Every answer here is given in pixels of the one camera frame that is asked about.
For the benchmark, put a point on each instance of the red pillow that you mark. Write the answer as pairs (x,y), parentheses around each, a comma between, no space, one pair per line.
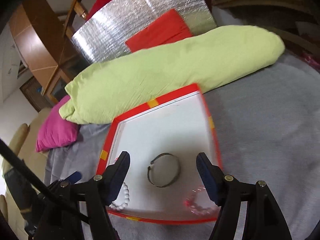
(168,28)

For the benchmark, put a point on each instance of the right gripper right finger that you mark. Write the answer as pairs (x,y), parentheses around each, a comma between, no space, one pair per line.
(264,218)

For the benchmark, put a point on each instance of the silver metal bangle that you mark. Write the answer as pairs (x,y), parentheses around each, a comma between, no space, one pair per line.
(164,170)

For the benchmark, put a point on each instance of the light green pillow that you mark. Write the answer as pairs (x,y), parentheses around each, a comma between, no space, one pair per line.
(105,90)

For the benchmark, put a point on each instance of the silver foil headboard cover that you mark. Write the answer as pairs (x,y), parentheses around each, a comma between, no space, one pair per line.
(103,36)

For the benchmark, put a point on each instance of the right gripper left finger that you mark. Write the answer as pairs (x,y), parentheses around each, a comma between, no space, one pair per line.
(84,202)

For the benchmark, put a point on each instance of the cream leather armchair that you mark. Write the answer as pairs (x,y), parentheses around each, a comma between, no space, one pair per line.
(23,144)

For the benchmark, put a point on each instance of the red jewelry box tray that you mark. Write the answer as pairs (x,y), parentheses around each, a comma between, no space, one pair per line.
(178,123)

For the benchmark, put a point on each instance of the wooden cabinet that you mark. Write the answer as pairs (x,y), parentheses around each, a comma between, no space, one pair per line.
(43,39)

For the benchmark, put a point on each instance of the magenta pillow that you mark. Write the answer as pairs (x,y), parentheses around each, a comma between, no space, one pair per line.
(55,131)

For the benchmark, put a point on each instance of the grey bed blanket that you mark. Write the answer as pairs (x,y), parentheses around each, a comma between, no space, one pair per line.
(267,126)

